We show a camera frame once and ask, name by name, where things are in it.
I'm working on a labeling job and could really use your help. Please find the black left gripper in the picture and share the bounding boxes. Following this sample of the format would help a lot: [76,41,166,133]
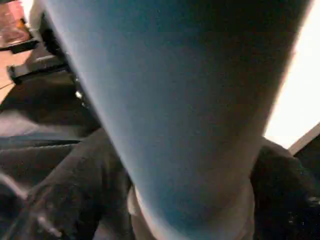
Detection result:
[6,10,103,126]

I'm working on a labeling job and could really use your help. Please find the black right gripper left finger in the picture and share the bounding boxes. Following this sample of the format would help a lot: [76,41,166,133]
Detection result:
[0,127,133,240]

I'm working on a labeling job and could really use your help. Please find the black plastic mat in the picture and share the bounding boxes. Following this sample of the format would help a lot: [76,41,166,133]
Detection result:
[0,75,320,240]

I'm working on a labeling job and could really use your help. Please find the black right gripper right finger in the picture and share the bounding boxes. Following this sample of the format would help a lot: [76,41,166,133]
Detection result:
[247,137,320,240]

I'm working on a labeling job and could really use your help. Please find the white plastic table leg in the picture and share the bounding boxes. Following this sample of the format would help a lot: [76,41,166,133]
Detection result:
[41,0,313,240]

